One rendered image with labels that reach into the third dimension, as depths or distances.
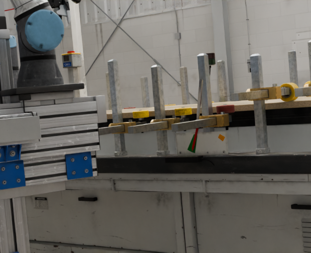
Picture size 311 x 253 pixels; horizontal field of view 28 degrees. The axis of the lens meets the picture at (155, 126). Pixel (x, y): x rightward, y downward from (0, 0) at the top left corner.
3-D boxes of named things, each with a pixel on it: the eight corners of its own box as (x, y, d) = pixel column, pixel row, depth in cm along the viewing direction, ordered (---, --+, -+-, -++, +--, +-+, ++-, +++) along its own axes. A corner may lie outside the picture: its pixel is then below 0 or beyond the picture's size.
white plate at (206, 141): (227, 154, 266) (225, 131, 265) (176, 155, 281) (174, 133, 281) (228, 154, 266) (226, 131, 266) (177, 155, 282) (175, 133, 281)
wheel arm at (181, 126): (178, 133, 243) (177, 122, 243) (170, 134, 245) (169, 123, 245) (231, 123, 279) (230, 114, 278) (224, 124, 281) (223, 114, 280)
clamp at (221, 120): (223, 126, 266) (222, 114, 266) (196, 127, 274) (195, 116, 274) (229, 125, 271) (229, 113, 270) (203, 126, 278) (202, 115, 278)
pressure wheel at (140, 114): (152, 132, 308) (150, 109, 307) (136, 134, 306) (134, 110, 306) (148, 131, 316) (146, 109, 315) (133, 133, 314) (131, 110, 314)
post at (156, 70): (165, 170, 286) (156, 64, 284) (159, 170, 288) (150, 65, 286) (170, 168, 289) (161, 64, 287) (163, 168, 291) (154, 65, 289)
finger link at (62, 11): (58, 23, 270) (52, 8, 274) (71, 23, 273) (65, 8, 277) (59, 18, 268) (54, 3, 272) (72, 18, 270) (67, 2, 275)
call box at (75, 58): (72, 68, 311) (71, 52, 310) (62, 69, 315) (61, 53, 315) (82, 68, 317) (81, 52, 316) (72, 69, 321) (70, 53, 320)
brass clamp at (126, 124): (129, 133, 295) (129, 122, 294) (107, 134, 303) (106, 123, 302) (137, 131, 300) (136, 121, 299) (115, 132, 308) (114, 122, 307)
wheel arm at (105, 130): (89, 138, 276) (88, 129, 276) (83, 139, 278) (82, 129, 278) (147, 129, 312) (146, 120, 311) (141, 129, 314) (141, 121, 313)
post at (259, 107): (266, 170, 257) (257, 53, 255) (258, 170, 259) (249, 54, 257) (270, 169, 260) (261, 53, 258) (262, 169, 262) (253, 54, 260)
